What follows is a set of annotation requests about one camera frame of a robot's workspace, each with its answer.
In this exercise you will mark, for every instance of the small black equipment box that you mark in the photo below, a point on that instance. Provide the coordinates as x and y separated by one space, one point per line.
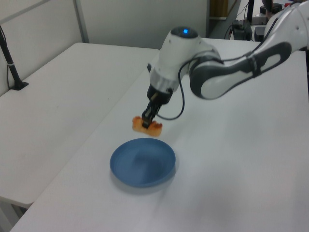
241 30

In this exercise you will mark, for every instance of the blue round plate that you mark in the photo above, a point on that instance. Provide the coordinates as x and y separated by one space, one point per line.
142 162

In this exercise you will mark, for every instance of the white side table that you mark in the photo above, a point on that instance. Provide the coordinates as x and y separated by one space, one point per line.
60 108

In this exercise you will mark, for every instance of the grey metal partition post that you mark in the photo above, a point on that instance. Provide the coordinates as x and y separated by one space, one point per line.
80 21

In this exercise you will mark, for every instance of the orange glazed bread roll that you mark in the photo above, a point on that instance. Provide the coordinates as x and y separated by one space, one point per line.
152 130

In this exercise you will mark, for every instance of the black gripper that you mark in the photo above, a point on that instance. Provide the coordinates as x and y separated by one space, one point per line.
159 94

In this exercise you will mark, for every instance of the brown wooden panel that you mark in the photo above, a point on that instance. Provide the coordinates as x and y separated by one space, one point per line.
218 8

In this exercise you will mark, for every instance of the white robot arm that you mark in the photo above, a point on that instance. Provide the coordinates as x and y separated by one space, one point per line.
217 62

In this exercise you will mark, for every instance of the black camera stand pole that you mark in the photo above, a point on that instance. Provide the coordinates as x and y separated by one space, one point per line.
10 65

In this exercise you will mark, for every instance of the black vertical pole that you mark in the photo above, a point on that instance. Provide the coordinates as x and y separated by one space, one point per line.
250 10

